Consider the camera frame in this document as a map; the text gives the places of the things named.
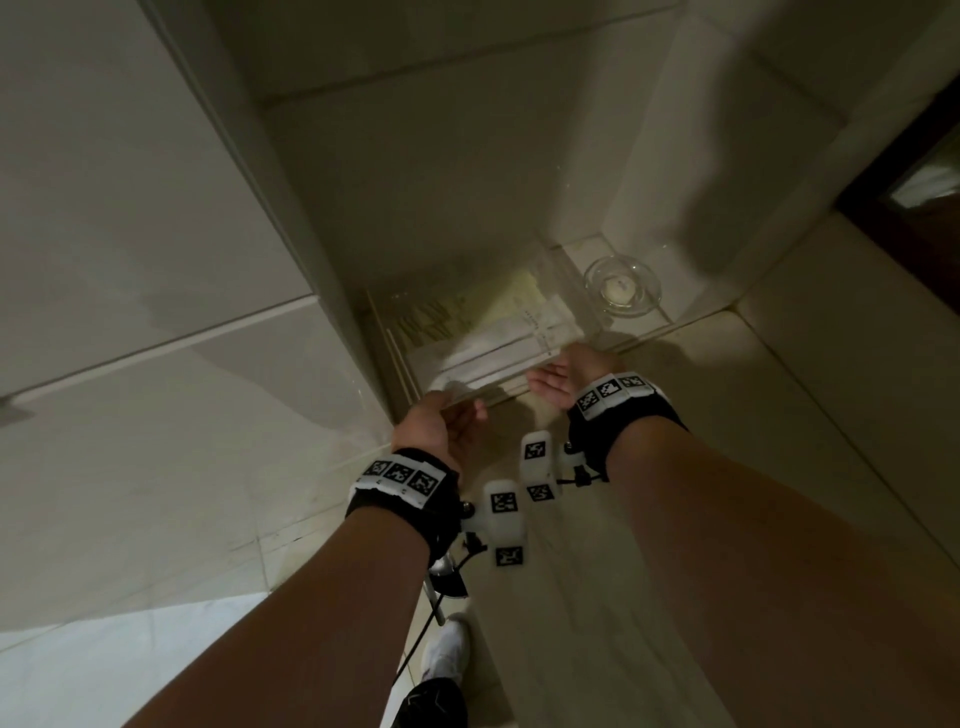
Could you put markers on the clear acrylic tray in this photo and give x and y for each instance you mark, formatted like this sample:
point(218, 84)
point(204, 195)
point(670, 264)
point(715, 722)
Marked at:
point(390, 315)

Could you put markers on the person's right hand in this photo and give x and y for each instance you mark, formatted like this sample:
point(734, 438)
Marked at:
point(577, 375)

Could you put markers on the wood framed wall mirror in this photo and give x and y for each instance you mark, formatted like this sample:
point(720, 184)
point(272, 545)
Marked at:
point(900, 225)

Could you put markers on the small round white soap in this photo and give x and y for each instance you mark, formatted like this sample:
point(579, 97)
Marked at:
point(619, 289)

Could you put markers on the person's right forearm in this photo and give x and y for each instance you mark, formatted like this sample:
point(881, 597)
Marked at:
point(750, 585)

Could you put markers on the person's left forearm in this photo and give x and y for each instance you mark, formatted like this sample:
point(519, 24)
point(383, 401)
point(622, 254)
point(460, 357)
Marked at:
point(300, 637)

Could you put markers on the black left wrist band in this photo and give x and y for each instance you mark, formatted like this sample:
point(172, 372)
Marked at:
point(420, 502)

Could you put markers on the person's black trouser leg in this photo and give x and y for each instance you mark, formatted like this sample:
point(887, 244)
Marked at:
point(435, 705)

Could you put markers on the person's white shoe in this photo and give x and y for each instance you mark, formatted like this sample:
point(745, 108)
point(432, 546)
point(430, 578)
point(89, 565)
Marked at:
point(448, 652)

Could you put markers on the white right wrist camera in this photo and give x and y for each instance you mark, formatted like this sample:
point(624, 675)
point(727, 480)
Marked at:
point(538, 465)

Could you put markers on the person's left hand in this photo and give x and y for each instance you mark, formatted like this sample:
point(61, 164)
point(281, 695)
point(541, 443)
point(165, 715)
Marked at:
point(431, 427)

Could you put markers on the black wrist band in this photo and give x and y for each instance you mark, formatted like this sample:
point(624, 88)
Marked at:
point(637, 427)
point(420, 502)

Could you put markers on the black right wrist band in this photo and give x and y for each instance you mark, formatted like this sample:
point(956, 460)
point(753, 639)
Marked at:
point(637, 427)

